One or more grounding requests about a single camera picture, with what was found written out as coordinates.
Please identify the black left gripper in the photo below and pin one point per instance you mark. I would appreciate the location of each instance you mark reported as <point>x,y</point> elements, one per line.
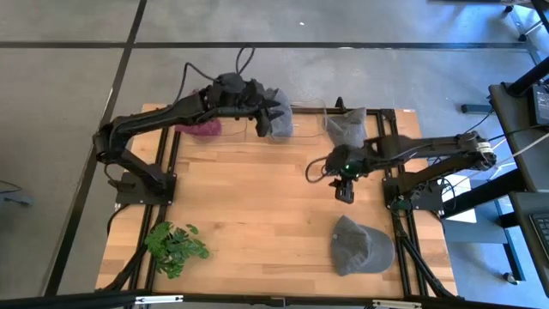
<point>233,92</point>

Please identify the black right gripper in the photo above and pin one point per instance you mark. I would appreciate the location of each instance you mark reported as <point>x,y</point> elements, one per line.
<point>347,161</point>

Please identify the grey knit hat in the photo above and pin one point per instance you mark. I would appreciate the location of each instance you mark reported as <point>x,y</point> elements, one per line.
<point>347,129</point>
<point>284,124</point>

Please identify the pink knit hat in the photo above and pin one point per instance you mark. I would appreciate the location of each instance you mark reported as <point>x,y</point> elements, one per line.
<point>201,128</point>

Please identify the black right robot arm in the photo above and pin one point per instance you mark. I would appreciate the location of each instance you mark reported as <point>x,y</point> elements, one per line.
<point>429,148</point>

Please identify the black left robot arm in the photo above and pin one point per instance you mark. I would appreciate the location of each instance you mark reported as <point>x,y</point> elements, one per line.
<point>146,122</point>

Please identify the clear plastic bin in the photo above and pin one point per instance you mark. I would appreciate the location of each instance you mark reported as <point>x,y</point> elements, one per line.
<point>328,129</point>
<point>306,124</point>
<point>233,129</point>

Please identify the grey baseball cap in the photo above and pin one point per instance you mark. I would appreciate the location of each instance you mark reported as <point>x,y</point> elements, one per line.
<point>358,249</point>

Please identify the green artificial plant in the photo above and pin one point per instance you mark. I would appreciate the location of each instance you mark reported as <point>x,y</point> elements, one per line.
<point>171,249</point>

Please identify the black desk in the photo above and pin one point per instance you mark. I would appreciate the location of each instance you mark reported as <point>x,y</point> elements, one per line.
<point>514,141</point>

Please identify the dark desk with keyboard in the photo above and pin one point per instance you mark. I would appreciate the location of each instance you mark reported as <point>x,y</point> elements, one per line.
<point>523,240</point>

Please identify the black keyboard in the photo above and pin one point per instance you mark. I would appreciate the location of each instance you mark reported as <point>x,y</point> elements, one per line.
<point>541,232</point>

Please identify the black metal clamp bracket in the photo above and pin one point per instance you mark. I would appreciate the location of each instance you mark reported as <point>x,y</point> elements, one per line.
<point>339,104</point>

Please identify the black rail silver brackets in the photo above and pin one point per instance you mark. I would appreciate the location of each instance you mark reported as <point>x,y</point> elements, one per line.
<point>257,301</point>

